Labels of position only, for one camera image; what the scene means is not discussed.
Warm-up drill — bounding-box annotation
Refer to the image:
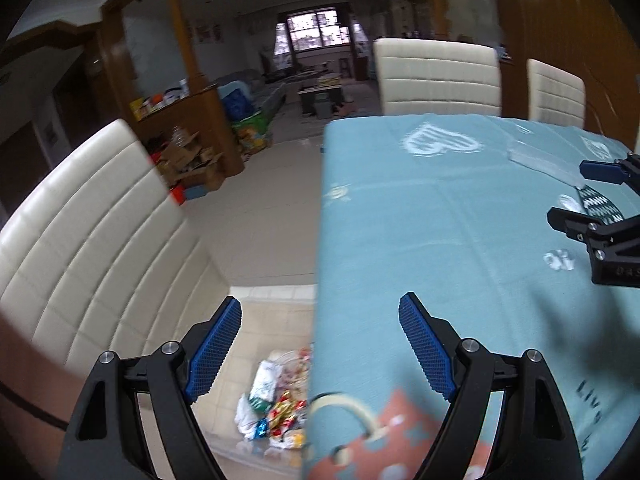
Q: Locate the cream quilted dining chair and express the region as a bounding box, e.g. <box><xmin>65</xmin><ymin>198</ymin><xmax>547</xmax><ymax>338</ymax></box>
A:
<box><xmin>0</xmin><ymin>118</ymin><xmax>232</xmax><ymax>382</ymax></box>
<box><xmin>372</xmin><ymin>37</ymin><xmax>503</xmax><ymax>117</ymax></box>
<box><xmin>526</xmin><ymin>58</ymin><xmax>586</xmax><ymax>129</ymax></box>

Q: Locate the coffee table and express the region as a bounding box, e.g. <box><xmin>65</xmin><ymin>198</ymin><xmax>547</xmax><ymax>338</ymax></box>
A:
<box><xmin>298</xmin><ymin>74</ymin><xmax>346</xmax><ymax>119</ymax></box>

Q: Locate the green printed bag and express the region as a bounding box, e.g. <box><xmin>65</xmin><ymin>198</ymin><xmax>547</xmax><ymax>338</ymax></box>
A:
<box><xmin>232</xmin><ymin>112</ymin><xmax>274</xmax><ymax>154</ymax></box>

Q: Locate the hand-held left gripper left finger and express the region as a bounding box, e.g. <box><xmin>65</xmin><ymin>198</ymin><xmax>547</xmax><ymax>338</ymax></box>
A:
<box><xmin>54</xmin><ymin>296</ymin><xmax>244</xmax><ymax>480</ymax></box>

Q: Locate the dark patterned wrapper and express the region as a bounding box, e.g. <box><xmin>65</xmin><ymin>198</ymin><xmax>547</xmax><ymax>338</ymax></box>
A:
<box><xmin>574</xmin><ymin>184</ymin><xmax>624</xmax><ymax>226</ymax></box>

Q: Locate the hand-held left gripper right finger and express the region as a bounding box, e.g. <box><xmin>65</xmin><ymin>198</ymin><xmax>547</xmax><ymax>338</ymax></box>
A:
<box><xmin>398</xmin><ymin>291</ymin><xmax>585</xmax><ymax>480</ymax></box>

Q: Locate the gold red candy wrapper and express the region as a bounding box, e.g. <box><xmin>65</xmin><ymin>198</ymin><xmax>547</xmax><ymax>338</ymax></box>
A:
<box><xmin>267</xmin><ymin>392</ymin><xmax>306</xmax><ymax>436</ymax></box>

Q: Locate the pile of cardboard boxes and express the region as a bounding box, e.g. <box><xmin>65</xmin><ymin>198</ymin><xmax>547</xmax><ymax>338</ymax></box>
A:
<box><xmin>147</xmin><ymin>129</ymin><xmax>226</xmax><ymax>197</ymax></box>

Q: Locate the wooden partition cabinet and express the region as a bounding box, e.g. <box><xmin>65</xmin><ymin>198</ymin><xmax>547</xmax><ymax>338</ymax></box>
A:
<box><xmin>132</xmin><ymin>84</ymin><xmax>246</xmax><ymax>182</ymax></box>

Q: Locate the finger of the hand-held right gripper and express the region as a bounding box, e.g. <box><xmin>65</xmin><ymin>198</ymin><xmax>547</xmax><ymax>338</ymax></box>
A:
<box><xmin>580</xmin><ymin>152</ymin><xmax>640</xmax><ymax>186</ymax></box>
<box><xmin>546</xmin><ymin>206</ymin><xmax>640</xmax><ymax>261</ymax></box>

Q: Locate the row of bottles and jars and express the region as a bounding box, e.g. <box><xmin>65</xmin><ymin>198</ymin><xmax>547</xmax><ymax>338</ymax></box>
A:
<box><xmin>129</xmin><ymin>82</ymin><xmax>191</xmax><ymax>121</ymax></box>

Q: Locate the barred window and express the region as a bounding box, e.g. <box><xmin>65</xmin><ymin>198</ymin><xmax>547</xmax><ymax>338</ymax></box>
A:
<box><xmin>273</xmin><ymin>7</ymin><xmax>354</xmax><ymax>56</ymax></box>

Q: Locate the clear plastic bin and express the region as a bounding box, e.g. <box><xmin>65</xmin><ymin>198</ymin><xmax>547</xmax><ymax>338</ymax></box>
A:
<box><xmin>220</xmin><ymin>284</ymin><xmax>319</xmax><ymax>463</ymax></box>

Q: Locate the green white packet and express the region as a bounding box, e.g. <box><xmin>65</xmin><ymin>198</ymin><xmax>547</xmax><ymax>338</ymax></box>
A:
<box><xmin>249</xmin><ymin>358</ymin><xmax>282</xmax><ymax>405</ymax></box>

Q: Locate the blue bag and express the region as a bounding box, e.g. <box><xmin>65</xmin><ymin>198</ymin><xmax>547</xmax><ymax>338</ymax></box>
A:
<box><xmin>219</xmin><ymin>87</ymin><xmax>251</xmax><ymax>121</ymax></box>

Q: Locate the light blue printed tablecloth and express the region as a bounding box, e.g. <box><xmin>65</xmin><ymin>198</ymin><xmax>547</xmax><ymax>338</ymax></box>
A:
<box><xmin>300</xmin><ymin>114</ymin><xmax>640</xmax><ymax>480</ymax></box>

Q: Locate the white tissue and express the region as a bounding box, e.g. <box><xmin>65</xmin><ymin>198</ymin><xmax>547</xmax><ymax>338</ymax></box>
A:
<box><xmin>235</xmin><ymin>393</ymin><xmax>261</xmax><ymax>441</ymax></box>

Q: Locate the grey sofa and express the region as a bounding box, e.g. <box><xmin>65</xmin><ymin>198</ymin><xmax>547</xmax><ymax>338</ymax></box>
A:
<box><xmin>215</xmin><ymin>67</ymin><xmax>301</xmax><ymax>121</ymax></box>

